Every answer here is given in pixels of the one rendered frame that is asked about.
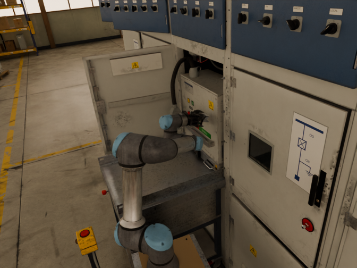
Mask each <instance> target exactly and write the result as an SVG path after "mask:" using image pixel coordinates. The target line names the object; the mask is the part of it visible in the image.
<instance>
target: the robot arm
mask: <svg viewBox="0 0 357 268"><path fill-rule="evenodd" d="M208 118H209V115H208V114H207V113H205V112H203V111H201V110H194V111H193V112H192V111H191V113H190V114H189V115H188V113H187V112H186V111H182V113H180V114H172V115H169V114H168V115H164V116H161V117H160V119H159V124H160V127H161V128H162V129H163V130H164V138H161V137H155V136H149V135H142V134H137V133H132V132H123V133H121V134H119V135H118V136H117V137H116V139H115V141H114V143H113V148H112V153H113V156H114V157H115V158H118V165H119V166H120V167H121V168H122V189H123V217H122V218H121V219H120V221H119V222H118V223H117V225H116V227H115V228H116V230H115V231H114V238H115V241H116V243H117V244H118V245H120V246H122V247H124V248H128V249H131V250H135V251H138V252H141V253H144V254H147V255H148V256H149V258H148V262H147V268H179V260H178V258H177V256H176V255H175V253H174V248H173V237H172V234H171V231H170V229H169V228H168V227H167V226H165V225H163V224H160V223H155V224H154V225H153V224H152V225H150V226H147V225H146V220H145V218H144V217H143V216H142V168H143V167H144V166H145V164H146V163H147V164H156V163H162V162H166V161H169V160H172V159H174V158H175V157H176V156H177V155H179V154H182V153H185V152H188V151H190V150H201V149H202V147H203V138H202V137H198V136H191V135H183V134H178V133H177V128H180V127H185V126H188V125H193V126H195V127H197V128H198V127H199V126H200V127H203V126H202V123H203V122H209V121H208V120H207V119H208ZM199 124H200V125H199Z"/></svg>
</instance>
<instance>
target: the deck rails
mask: <svg viewBox="0 0 357 268"><path fill-rule="evenodd" d="M101 158H104V159H103V160H100V159H101ZM98 161H99V165H100V168H103V167H106V166H109V165H113V164H116V163H118V158H115V157H114V156H113V154H108V155H105V156H102V157H98ZM220 178H223V170H222V169H218V170H215V171H212V172H209V173H206V174H204V175H201V176H198V177H195V178H193V179H190V180H187V181H184V182H181V183H178V184H176V185H173V186H170V187H167V188H164V189H161V190H158V191H155V192H152V193H150V194H147V195H144V196H142V207H144V206H147V205H149V204H152V203H155V202H158V201H160V200H163V199H165V198H168V197H171V196H174V195H177V194H180V193H182V192H185V191H187V190H190V189H193V188H196V187H198V186H202V185H204V184H207V183H209V182H212V181H215V180H218V179H220ZM122 205H123V203H121V204H119V205H117V210H118V214H119V215H122V214H123V208H122V207H121V208H119V207H120V206H122Z"/></svg>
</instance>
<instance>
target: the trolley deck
mask: <svg viewBox="0 0 357 268"><path fill-rule="evenodd" d="M203 161H204V160H203V159H202V158H201V157H197V156H196V155H195V154H194V150H190V151H188V152H185V153H182V154H179V155H177V156H176V157H175V158H174V159H172V160H169V161H166V162H162V163H156V164H147V163H146V164H145V166H144V167H143V168H142V196H144V195H147V194H150V193H152V192H155V191H158V190H161V189H164V188H167V187H170V186H173V185H176V184H178V183H181V182H184V181H187V180H190V179H193V178H195V177H198V176H201V175H204V174H206V173H209V172H212V171H214V169H209V168H208V167H207V166H205V164H204V163H203ZM100 170H101V173H102V175H103V178H104V180H105V183H106V186H107V188H108V190H109V194H110V196H111V199H112V201H113V204H114V206H115V209H116V211H117V215H118V217H119V219H121V218H122V217H123V214H122V215H119V214H118V210H117V205H119V204H121V203H123V189H122V168H121V167H120V166H119V165H118V163H116V164H113V165H109V166H106V167H102V168H100ZM224 187H225V179H224V178H220V179H218V180H215V181H212V182H209V183H207V184H204V185H202V186H198V187H196V188H193V189H190V190H187V191H185V192H182V193H180V194H177V195H174V196H171V197H168V198H165V199H163V200H160V201H158V202H155V203H152V204H149V205H147V206H144V207H142V216H143V217H147V216H150V215H153V214H155V213H158V212H161V211H163V210H166V209H168V208H171V207H173V206H176V205H179V204H181V203H184V202H187V201H189V200H192V199H195V198H197V197H200V196H203V195H205V194H208V193H210V192H213V191H215V190H218V189H221V188H224Z"/></svg>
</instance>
